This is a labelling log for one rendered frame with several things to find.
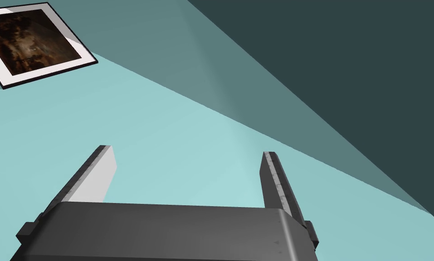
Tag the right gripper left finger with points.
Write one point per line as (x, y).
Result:
(89, 179)

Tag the dark framed wall picture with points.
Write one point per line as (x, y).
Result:
(31, 41)

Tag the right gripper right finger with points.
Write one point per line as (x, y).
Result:
(276, 185)

